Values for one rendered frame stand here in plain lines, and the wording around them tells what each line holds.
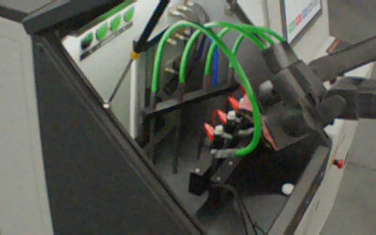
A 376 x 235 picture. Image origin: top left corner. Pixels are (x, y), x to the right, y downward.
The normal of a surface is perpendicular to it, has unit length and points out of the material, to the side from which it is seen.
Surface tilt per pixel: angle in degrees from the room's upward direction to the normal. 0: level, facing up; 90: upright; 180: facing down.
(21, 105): 90
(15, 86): 90
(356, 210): 0
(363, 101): 81
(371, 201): 0
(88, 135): 90
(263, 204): 0
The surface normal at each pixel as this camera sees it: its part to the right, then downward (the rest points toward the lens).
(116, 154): -0.44, 0.50
